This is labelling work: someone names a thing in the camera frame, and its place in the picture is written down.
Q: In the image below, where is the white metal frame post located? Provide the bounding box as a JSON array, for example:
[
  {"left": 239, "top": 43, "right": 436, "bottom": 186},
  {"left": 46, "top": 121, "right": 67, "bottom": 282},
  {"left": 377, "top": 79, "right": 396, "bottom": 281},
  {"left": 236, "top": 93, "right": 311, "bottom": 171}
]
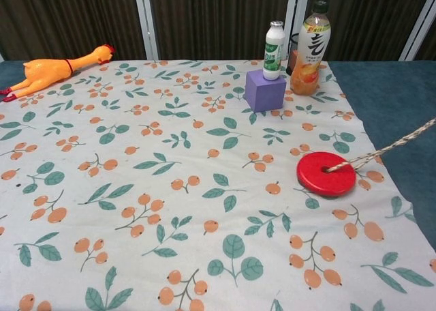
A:
[
  {"left": 132, "top": 0, "right": 160, "bottom": 61},
  {"left": 280, "top": 0, "right": 310, "bottom": 61},
  {"left": 399, "top": 0, "right": 436, "bottom": 61}
]

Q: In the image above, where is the floral fruit print tablecloth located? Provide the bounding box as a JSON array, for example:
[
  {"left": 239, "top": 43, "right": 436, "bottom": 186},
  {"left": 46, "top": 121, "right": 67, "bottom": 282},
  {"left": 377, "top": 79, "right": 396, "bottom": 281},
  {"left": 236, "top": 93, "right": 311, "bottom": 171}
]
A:
[{"left": 0, "top": 59, "right": 436, "bottom": 311}]

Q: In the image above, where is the small white yogurt bottle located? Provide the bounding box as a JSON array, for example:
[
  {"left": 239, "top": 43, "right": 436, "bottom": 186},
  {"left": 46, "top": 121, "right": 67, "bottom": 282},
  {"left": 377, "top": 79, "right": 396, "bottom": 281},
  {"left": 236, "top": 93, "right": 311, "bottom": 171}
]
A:
[{"left": 262, "top": 20, "right": 285, "bottom": 80}]

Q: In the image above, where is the braided beige rope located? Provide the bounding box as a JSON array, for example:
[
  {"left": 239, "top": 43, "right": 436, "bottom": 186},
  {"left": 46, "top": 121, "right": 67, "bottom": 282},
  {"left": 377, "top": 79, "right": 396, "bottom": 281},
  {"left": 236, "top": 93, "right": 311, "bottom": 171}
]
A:
[{"left": 326, "top": 117, "right": 436, "bottom": 173}]

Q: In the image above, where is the orange juice drink bottle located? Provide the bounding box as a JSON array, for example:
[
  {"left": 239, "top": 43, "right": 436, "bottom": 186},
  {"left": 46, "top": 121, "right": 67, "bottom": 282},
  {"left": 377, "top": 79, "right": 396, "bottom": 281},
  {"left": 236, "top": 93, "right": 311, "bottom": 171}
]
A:
[{"left": 290, "top": 1, "right": 332, "bottom": 96}]

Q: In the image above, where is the teal blue fabric cover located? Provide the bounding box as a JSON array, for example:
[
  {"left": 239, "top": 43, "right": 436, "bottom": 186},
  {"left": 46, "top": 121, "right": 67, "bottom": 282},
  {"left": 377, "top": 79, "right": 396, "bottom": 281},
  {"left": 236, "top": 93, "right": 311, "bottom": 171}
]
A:
[{"left": 327, "top": 60, "right": 436, "bottom": 254}]

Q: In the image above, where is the black wire mesh cup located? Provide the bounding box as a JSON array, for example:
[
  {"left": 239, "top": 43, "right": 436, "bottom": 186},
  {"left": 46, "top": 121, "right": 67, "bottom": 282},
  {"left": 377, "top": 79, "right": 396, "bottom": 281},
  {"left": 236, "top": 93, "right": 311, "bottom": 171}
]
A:
[{"left": 287, "top": 32, "right": 301, "bottom": 76}]

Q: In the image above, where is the purple foam cube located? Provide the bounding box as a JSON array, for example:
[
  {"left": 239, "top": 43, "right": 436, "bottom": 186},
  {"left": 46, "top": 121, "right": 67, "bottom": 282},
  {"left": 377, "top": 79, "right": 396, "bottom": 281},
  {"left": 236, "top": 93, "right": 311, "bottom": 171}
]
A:
[{"left": 245, "top": 70, "right": 287, "bottom": 113}]

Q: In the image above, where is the yellow rubber chicken toy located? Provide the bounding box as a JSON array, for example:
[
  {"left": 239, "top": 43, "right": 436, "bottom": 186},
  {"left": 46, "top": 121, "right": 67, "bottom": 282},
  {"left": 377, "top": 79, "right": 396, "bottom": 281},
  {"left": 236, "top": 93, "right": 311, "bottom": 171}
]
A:
[{"left": 0, "top": 44, "right": 116, "bottom": 103}]

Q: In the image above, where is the red disc with centre hole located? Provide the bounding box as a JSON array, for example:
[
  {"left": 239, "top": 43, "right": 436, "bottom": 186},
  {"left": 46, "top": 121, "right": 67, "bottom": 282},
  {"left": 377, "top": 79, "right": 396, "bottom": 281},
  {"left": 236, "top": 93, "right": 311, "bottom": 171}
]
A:
[{"left": 296, "top": 151, "right": 357, "bottom": 198}]

